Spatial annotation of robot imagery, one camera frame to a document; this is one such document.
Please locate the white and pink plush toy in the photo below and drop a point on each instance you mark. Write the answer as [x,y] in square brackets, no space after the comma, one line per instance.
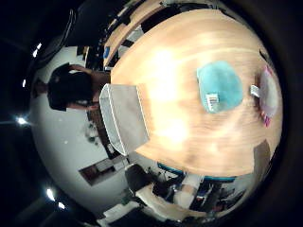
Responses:
[268,94]

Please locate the person in black shirt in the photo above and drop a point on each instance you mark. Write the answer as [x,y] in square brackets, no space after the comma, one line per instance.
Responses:
[69,88]

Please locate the grey mesh container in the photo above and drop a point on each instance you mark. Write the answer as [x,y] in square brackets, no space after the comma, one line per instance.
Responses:
[123,116]

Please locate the teal plush toy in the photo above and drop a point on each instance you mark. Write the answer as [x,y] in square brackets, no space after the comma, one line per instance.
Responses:
[221,85]

